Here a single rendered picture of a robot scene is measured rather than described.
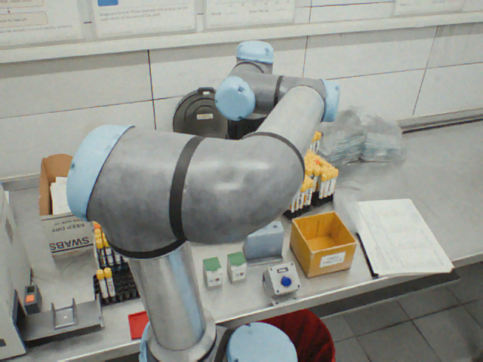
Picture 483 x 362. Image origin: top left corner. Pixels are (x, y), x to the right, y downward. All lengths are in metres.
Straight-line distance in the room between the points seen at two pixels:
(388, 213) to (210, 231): 1.07
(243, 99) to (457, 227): 0.93
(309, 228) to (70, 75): 0.82
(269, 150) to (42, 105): 1.07
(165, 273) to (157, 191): 0.16
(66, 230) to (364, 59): 1.14
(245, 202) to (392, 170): 1.29
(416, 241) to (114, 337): 0.87
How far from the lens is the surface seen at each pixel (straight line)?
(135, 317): 1.16
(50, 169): 1.51
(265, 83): 0.83
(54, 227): 1.29
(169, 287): 0.62
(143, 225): 0.49
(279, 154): 0.49
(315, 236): 1.34
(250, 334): 0.80
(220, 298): 1.18
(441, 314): 2.48
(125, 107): 1.49
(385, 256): 1.34
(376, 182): 1.63
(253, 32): 1.45
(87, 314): 1.15
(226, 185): 0.44
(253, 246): 1.23
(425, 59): 1.88
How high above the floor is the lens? 1.80
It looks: 37 degrees down
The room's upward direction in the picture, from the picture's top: 2 degrees clockwise
